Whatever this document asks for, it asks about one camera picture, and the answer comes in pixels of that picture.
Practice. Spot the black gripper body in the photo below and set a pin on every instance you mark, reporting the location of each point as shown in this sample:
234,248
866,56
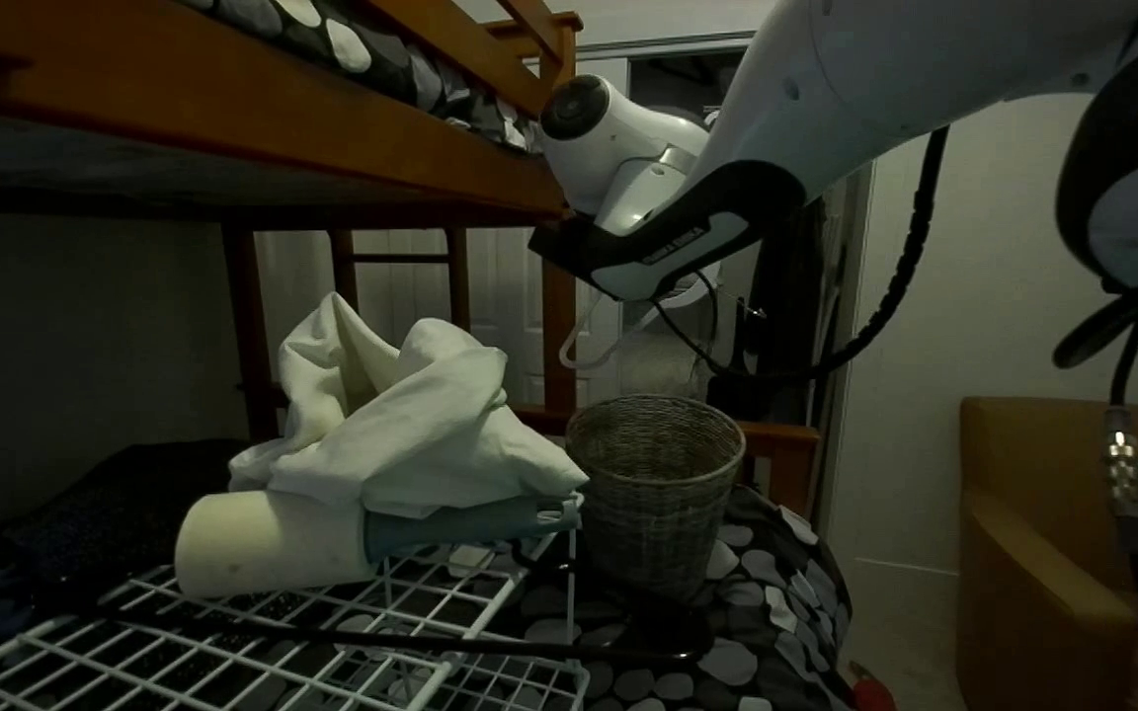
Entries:
623,241

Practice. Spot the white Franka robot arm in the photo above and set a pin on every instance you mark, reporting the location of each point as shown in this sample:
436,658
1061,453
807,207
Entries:
885,80

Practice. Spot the woven wicker basket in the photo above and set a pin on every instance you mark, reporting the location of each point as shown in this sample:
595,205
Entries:
653,498

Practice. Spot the crumpled white cloth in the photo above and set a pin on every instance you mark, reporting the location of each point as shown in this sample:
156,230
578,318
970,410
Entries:
422,421

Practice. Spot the teal folded cloth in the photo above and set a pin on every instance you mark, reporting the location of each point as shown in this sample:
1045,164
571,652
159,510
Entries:
465,522

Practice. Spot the dotted upper bunk bedding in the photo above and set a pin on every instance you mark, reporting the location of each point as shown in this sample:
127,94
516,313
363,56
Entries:
333,40

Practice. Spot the black dotted bedspread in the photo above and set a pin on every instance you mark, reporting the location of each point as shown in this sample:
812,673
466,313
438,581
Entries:
752,618

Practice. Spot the white paper roll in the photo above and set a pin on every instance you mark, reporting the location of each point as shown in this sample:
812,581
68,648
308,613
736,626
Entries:
264,538

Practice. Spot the small red object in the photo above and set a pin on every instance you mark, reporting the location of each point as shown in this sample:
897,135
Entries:
874,696

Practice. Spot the wooden bunk bed frame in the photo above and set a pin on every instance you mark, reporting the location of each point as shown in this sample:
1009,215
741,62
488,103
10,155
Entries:
199,94

